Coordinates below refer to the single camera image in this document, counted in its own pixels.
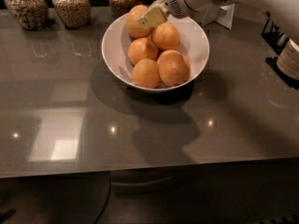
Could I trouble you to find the far left glass jar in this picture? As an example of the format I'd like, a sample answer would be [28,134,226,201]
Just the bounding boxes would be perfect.
[4,0,50,31]

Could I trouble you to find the stack of white plates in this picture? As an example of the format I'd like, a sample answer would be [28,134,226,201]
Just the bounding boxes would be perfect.
[277,39,299,81]

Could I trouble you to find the top orange in bowl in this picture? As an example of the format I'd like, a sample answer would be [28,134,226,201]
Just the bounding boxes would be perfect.
[126,5,152,38]

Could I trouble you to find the drawer handle under counter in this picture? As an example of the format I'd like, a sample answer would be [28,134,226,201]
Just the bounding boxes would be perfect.
[110,171,174,195]

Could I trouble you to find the upper right orange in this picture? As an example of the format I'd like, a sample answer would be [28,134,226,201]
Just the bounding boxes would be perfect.
[151,22,180,50]

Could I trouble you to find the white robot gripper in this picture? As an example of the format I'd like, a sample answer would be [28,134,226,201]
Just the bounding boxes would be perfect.
[136,0,238,28]

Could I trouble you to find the bottom left orange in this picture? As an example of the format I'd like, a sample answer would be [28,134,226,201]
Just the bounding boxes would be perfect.
[132,59,160,89]

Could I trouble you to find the white ceramic bowl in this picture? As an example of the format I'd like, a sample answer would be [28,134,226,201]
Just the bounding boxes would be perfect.
[101,15,210,93]

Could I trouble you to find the white folded card stand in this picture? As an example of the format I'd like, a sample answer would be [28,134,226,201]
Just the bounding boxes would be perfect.
[202,5,235,30]

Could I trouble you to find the middle left orange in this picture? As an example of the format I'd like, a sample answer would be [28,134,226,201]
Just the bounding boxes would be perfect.
[127,37,159,65]

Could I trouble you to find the bottom right large orange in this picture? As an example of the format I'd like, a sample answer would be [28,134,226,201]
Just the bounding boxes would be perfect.
[157,49,191,87]

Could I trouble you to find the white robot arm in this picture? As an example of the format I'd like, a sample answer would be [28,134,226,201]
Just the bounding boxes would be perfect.
[137,0,299,43]

